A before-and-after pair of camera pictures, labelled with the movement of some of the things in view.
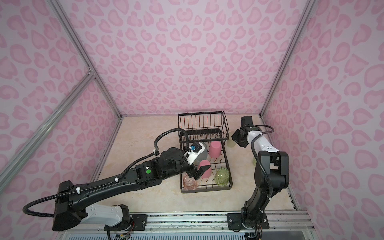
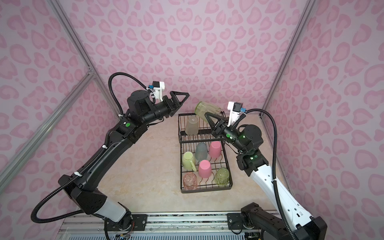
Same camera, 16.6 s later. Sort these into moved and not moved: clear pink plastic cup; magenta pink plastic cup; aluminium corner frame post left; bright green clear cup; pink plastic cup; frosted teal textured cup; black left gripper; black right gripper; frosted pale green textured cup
Moved: black left gripper; black right gripper; frosted pale green textured cup
Not moved: magenta pink plastic cup; bright green clear cup; clear pink plastic cup; frosted teal textured cup; pink plastic cup; aluminium corner frame post left
